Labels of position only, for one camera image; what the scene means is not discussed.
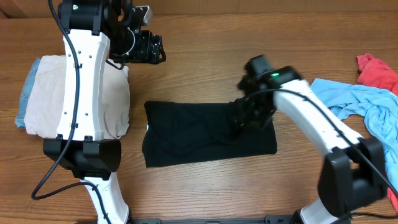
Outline black t-shirt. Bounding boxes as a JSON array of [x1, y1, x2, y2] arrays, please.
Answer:
[[142, 101, 277, 167]]

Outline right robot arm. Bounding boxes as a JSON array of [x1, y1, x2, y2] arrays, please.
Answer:
[[233, 55, 389, 223]]

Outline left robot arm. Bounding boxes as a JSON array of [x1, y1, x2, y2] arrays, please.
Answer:
[[44, 0, 166, 224]]

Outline folded beige garment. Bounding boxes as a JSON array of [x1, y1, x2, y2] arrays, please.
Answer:
[[24, 55, 130, 139]]

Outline light blue garment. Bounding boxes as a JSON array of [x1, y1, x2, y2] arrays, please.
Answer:
[[310, 78, 397, 188]]

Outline red garment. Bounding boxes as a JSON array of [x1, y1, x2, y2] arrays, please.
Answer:
[[356, 53, 397, 95]]

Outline folded blue jeans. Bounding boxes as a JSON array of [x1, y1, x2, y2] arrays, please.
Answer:
[[15, 58, 40, 129]]

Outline left black cable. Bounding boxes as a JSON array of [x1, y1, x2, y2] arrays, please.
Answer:
[[30, 0, 125, 224]]

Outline black cable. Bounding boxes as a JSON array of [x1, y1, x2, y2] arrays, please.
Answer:
[[245, 88, 398, 224], [30, 0, 125, 224]]

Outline right black cable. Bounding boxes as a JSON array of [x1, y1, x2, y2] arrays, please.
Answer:
[[245, 88, 398, 224]]

